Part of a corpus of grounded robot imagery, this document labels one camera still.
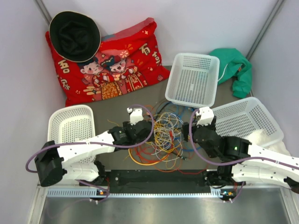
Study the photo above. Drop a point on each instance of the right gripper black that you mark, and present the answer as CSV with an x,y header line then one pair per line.
x,y
185,126

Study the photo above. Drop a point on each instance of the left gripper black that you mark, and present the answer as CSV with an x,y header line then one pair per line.
x,y
127,125

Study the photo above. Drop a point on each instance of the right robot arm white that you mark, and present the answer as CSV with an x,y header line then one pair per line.
x,y
239,160

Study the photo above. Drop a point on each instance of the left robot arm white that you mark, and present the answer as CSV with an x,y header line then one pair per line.
x,y
63,161

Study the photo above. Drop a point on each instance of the white basket right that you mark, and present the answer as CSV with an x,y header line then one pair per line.
x,y
244,117

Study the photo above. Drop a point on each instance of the white basket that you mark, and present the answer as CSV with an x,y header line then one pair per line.
x,y
193,80
244,117
71,124

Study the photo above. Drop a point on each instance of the black base bar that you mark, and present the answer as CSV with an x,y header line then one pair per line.
x,y
157,182

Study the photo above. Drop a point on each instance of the white basket centre back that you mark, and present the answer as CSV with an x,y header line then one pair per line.
x,y
193,80

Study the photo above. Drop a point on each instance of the white cloth under basket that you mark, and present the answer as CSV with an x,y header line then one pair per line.
x,y
278,144

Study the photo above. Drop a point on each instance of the white basket left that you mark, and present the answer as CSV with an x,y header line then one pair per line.
x,y
71,124

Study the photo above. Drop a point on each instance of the red printed pillow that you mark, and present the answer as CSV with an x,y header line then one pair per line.
x,y
125,62

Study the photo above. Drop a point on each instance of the green cloth garment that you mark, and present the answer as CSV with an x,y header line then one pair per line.
x,y
233,64

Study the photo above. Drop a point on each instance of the black round hat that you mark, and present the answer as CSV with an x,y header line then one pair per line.
x,y
74,36

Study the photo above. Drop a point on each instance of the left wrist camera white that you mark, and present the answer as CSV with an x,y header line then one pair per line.
x,y
135,115

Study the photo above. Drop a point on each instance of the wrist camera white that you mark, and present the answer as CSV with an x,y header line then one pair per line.
x,y
205,116
135,115

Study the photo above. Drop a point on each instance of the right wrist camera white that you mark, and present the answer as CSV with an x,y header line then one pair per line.
x,y
205,116

